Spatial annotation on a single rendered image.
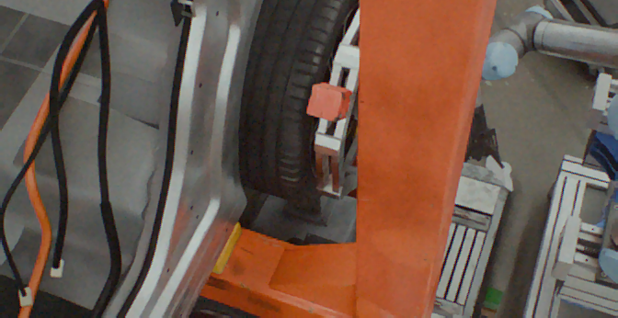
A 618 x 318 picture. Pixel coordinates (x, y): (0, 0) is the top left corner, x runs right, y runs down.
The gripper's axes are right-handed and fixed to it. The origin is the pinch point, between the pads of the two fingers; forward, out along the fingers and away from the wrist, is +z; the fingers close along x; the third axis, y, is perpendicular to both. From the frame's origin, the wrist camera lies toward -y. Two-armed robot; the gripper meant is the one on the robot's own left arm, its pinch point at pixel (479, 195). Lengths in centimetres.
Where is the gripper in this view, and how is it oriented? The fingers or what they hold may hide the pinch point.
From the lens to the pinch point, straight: 181.9
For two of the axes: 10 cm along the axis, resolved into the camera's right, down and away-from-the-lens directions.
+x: -8.0, 0.9, 6.0
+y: 5.6, -2.5, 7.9
